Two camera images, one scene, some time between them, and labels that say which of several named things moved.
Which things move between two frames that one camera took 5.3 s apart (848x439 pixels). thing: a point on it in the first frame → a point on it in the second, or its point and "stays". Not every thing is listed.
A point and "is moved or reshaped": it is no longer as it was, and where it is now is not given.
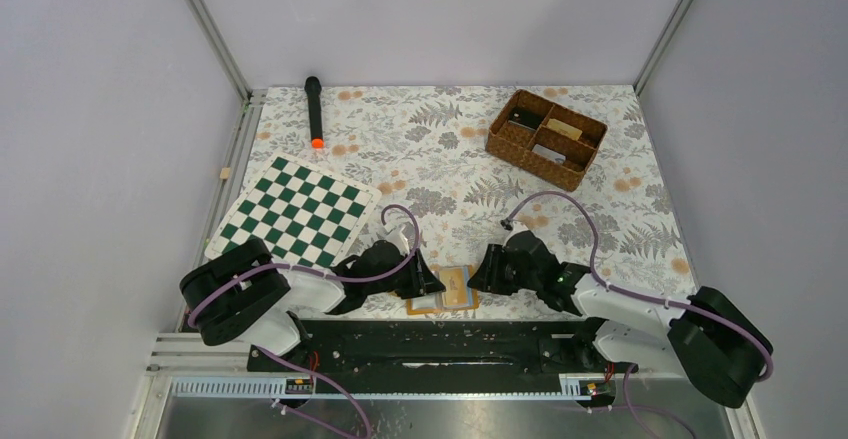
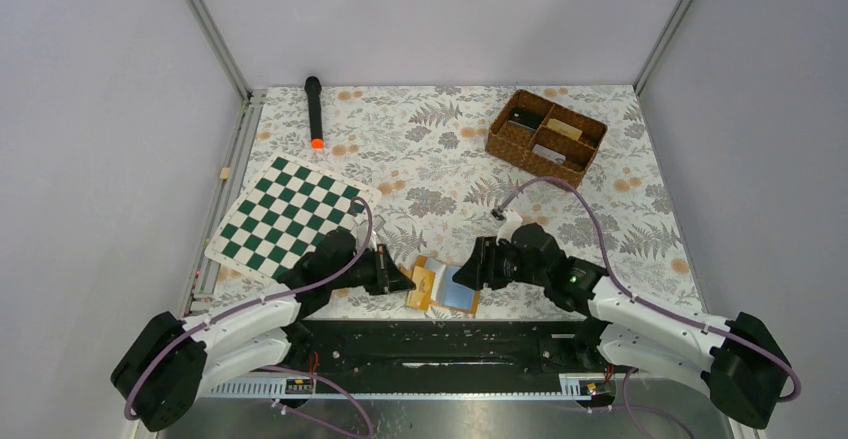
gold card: (454, 281) is moved or reshaped
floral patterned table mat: (448, 204) stays
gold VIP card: (564, 129) stays
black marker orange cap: (313, 85) stays
